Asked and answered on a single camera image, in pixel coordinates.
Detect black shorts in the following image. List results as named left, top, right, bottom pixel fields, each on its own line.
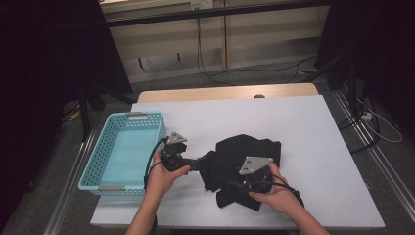
left=198, top=133, right=282, bottom=212

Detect light blue perforated basket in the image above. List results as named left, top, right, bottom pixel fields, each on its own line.
left=77, top=111, right=166, bottom=197

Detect black metal stand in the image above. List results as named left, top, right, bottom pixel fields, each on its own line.
left=301, top=53, right=381, bottom=155
left=77, top=82, right=138, bottom=142

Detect black floor cable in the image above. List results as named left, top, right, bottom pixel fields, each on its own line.
left=337, top=97, right=381, bottom=155

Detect right hand-held gripper cable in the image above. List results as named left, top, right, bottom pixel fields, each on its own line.
left=270, top=174, right=306, bottom=209

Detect white table cover board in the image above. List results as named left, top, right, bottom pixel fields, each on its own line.
left=90, top=94, right=387, bottom=229

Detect wooden table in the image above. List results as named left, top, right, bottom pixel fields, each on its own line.
left=136, top=82, right=320, bottom=104

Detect white wall socket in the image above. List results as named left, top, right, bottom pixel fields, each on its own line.
left=190, top=0, right=214, bottom=10

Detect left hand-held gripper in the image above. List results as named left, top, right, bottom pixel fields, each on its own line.
left=160, top=131, right=201, bottom=173

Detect beige wooden cabinet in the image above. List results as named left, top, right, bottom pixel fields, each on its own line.
left=101, top=0, right=331, bottom=84

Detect aluminium floor rail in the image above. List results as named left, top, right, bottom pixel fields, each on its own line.
left=332, top=90, right=415, bottom=213
left=43, top=130, right=96, bottom=235

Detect white cable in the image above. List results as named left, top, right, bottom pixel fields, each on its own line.
left=356, top=97, right=403, bottom=144

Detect person's left hand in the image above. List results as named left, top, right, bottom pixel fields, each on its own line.
left=145, top=149, right=192, bottom=197

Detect person's right hand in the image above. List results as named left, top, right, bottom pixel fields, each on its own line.
left=249, top=162, right=306, bottom=216

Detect black curtain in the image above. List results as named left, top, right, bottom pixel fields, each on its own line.
left=0, top=0, right=133, bottom=226
left=314, top=0, right=415, bottom=131

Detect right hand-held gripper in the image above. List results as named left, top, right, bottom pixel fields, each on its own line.
left=229, top=156, right=274, bottom=196

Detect black power cable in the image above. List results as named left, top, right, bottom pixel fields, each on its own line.
left=195, top=9, right=318, bottom=87

